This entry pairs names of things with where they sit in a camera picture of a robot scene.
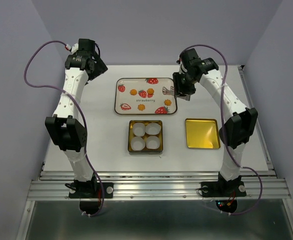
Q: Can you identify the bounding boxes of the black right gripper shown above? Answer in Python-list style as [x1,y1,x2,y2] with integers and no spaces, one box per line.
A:
[172,70,197,98]

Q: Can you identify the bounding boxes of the steel tongs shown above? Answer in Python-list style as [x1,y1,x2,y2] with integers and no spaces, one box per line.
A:
[162,86,191,101]

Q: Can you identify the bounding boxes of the orange swirl cookie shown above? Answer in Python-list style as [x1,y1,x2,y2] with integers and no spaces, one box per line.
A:
[164,99,172,106]

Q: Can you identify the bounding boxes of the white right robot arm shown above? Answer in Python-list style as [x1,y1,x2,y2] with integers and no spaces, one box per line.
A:
[172,45,258,195]

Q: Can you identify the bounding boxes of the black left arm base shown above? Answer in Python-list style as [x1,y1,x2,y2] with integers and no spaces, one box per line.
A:
[64,181,114,199]

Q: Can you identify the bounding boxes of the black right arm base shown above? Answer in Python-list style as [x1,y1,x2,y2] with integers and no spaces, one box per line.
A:
[198,178,247,198]

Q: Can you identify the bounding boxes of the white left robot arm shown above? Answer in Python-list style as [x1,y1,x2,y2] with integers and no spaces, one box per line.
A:
[45,38,108,197]

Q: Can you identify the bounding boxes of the strawberry print tray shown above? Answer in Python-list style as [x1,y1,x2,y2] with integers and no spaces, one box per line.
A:
[114,77,178,115]

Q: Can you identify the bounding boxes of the gold tin lid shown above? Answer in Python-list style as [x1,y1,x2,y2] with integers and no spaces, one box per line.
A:
[185,118,221,150]

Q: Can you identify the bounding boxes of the white paper cup back right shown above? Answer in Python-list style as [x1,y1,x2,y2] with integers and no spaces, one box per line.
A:
[145,122,162,136]

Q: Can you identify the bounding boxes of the white paper cup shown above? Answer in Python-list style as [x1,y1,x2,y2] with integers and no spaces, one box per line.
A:
[145,122,162,136]
[130,136,146,151]
[146,135,160,150]
[132,122,146,137]

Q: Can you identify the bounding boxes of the white paper cup back left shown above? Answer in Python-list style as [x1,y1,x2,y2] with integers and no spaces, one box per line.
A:
[132,122,146,137]

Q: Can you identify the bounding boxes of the black gold cookie tin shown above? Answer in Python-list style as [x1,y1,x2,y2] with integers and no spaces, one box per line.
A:
[127,120,164,155]

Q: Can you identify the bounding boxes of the white paper cup front right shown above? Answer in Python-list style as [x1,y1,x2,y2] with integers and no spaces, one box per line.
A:
[146,135,160,150]

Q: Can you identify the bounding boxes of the white paper cup front left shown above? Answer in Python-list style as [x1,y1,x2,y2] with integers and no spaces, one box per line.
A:
[130,136,146,151]

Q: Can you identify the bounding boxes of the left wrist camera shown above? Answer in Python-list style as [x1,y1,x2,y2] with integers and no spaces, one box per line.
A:
[78,38,96,53]

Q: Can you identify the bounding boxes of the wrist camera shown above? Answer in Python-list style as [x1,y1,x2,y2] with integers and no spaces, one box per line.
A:
[78,38,96,53]
[179,48,199,68]

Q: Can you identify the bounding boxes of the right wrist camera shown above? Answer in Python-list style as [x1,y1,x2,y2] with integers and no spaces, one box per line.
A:
[179,48,199,68]

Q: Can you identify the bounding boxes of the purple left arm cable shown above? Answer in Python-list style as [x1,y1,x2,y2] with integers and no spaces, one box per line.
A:
[23,40,106,218]

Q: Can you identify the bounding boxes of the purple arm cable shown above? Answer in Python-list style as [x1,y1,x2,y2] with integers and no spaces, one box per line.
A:
[23,40,106,218]
[180,44,263,216]

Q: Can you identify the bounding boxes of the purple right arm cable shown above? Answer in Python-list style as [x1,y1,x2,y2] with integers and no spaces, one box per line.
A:
[180,44,263,216]

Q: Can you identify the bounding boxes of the aluminium table edge rail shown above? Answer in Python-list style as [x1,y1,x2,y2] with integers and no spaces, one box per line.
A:
[237,65,277,177]

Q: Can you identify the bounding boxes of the aluminium front frame rail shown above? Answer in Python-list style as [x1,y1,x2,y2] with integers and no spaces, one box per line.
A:
[27,170,291,201]

